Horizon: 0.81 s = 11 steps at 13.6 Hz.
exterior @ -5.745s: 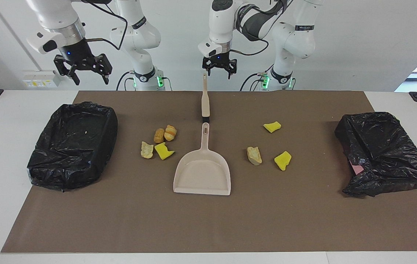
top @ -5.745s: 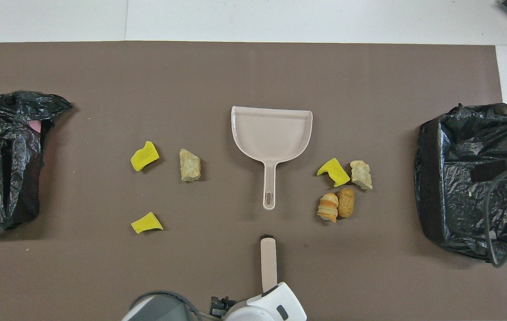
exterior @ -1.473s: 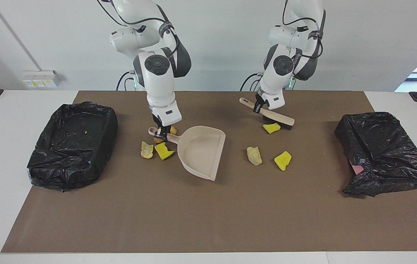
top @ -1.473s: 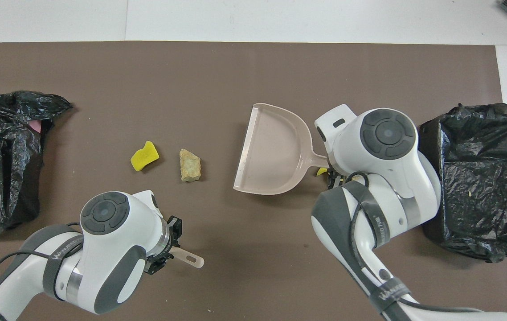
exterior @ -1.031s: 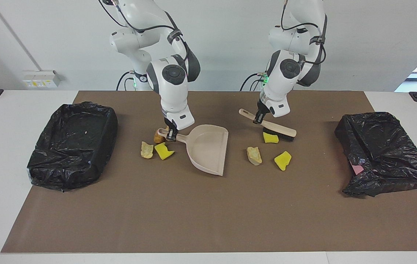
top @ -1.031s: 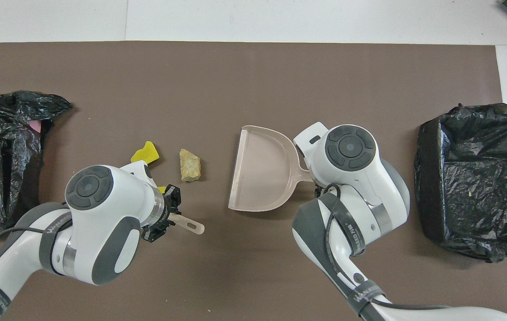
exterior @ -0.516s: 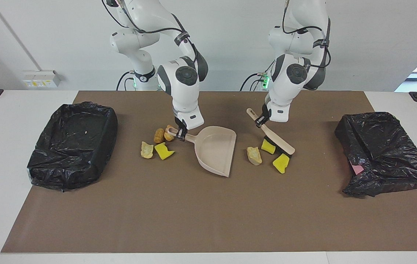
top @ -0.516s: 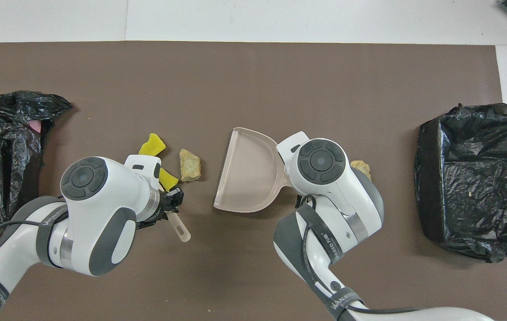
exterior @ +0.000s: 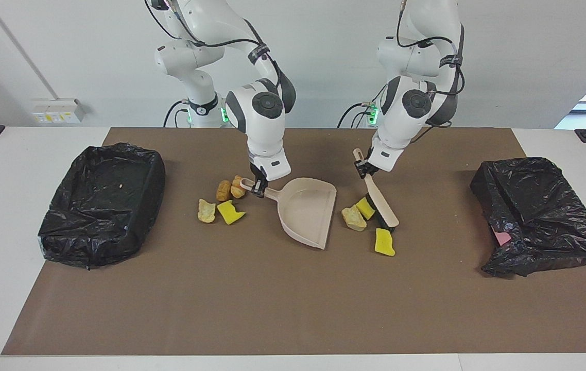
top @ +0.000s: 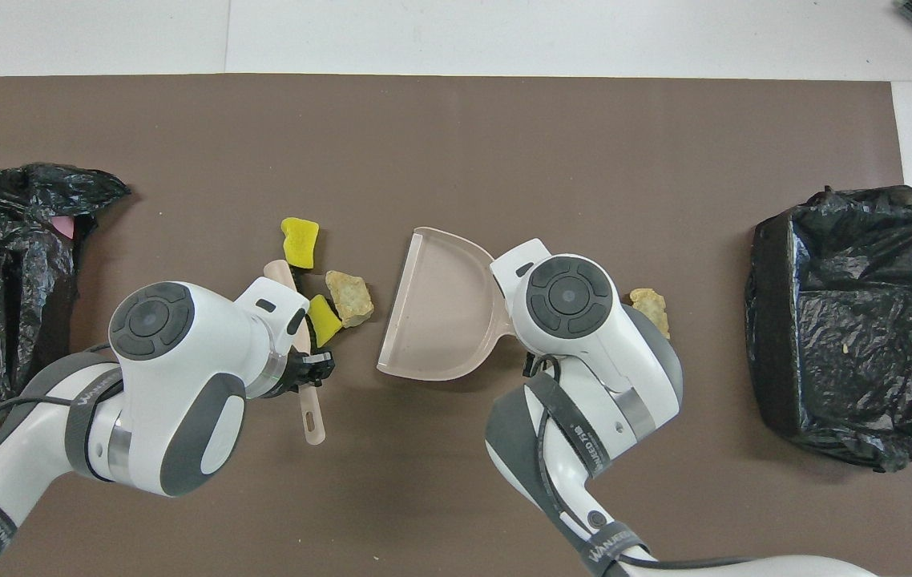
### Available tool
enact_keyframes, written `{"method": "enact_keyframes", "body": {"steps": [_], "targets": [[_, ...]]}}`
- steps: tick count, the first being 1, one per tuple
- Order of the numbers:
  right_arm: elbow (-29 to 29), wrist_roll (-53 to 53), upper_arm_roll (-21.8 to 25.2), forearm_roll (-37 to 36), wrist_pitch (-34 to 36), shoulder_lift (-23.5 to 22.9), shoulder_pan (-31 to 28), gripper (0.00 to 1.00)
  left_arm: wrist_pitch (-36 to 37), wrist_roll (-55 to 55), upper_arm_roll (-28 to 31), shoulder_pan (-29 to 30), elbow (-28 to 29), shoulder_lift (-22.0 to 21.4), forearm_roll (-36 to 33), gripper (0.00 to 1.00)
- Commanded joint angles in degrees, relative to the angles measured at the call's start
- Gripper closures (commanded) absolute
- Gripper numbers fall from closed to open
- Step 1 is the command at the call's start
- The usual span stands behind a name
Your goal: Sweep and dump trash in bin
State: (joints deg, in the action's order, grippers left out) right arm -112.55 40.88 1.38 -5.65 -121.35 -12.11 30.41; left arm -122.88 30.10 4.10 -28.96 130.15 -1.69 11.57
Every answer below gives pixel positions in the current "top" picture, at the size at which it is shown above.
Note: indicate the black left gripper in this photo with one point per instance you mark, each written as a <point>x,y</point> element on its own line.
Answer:
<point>286,381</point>

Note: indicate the yellow sponge piece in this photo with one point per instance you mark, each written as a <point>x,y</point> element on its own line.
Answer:
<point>300,242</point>
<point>324,320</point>

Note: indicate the beige hand brush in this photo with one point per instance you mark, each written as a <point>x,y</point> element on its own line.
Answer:
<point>313,417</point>

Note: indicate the beige crumbly foam chunk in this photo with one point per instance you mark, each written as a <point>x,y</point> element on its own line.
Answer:
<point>349,299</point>
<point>651,308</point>

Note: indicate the beige plastic dustpan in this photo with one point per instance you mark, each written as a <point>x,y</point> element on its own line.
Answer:
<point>440,312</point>

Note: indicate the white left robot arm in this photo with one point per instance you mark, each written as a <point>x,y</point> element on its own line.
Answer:
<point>183,361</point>

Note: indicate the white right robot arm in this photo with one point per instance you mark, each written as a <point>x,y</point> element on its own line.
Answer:
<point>576,320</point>

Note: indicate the black bag lined bin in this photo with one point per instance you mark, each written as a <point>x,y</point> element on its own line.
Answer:
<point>849,344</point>

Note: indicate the brown table mat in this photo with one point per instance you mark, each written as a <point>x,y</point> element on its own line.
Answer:
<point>424,128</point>

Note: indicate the pink object in bag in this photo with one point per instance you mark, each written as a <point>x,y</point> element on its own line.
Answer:
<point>63,225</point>

